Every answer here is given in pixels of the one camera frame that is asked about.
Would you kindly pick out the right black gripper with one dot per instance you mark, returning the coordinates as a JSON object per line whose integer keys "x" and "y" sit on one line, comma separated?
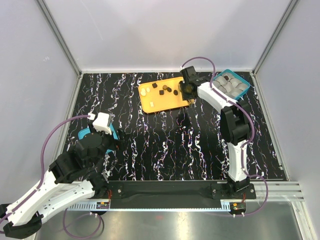
{"x": 184, "y": 96}

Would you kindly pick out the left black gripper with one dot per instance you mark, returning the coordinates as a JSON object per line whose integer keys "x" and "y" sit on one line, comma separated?
{"x": 122, "y": 142}

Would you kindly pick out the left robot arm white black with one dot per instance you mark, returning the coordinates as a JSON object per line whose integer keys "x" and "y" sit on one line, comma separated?
{"x": 74, "y": 176}

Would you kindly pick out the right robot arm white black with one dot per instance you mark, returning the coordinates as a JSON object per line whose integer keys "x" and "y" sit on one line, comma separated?
{"x": 236, "y": 126}

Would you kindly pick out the teal chocolate box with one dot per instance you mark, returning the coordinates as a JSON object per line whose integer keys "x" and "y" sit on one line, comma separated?
{"x": 236, "y": 87}

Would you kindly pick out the orange plastic tray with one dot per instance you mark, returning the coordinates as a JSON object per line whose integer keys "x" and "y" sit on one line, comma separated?
{"x": 164, "y": 102}

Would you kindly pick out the teal box lid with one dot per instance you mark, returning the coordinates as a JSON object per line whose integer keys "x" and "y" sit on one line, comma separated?
{"x": 82, "y": 133}

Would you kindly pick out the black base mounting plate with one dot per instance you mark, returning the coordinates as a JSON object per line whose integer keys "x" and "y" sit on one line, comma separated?
{"x": 174, "y": 195}

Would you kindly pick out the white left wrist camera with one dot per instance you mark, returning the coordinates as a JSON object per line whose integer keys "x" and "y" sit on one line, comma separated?
{"x": 102, "y": 123}

